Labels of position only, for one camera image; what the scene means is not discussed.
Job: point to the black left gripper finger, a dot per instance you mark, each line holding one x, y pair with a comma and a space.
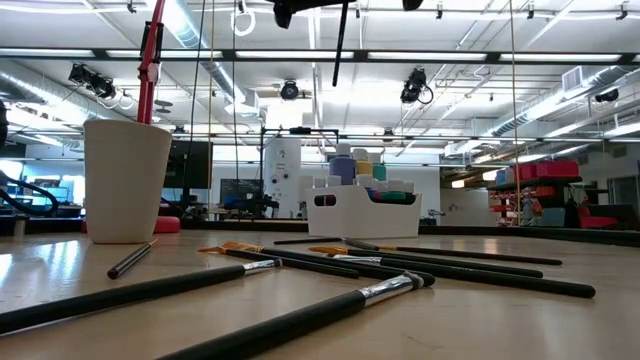
300, 6

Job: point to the large purple paint bottle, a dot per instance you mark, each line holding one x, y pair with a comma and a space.
342, 170

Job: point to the large turquoise paint bottle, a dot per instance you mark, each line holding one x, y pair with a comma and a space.
380, 172

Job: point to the large yellow paint bottle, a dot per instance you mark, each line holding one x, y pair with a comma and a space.
364, 169

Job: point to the small dark green paint bottle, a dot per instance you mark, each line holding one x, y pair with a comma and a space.
320, 183

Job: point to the small maroon paint bottle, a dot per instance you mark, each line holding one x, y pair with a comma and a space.
334, 181

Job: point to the small black paint bottle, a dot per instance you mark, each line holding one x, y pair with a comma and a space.
408, 187

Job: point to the small blue paint bottle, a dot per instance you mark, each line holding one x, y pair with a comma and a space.
365, 181

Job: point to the white plastic tray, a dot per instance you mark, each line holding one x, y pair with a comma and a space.
350, 220

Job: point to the gold-ferrule black paintbrush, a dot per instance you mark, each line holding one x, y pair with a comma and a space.
450, 265
127, 261

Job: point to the thin silver-ferrule black paintbrush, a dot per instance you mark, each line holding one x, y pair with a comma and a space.
300, 320
150, 289

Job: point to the black ceiling spotlight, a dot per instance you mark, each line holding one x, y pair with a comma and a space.
413, 87
92, 80
606, 95
289, 91

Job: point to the red desk lamp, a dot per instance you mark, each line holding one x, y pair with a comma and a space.
150, 65

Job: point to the white pillar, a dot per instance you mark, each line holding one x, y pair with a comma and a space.
282, 175

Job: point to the dark screen monitor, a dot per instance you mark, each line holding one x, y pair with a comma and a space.
241, 190

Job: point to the black monitor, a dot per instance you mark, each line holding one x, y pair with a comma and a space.
189, 165

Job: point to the shelf with red bins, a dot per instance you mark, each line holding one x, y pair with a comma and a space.
550, 169

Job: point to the beige cup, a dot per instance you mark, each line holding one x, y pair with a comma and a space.
125, 185

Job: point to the red bin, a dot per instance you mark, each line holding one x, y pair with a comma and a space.
599, 222

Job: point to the silver ceiling air duct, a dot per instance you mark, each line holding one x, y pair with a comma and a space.
192, 40
590, 82

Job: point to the black aluminium table frame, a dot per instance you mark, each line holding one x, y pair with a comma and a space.
500, 234

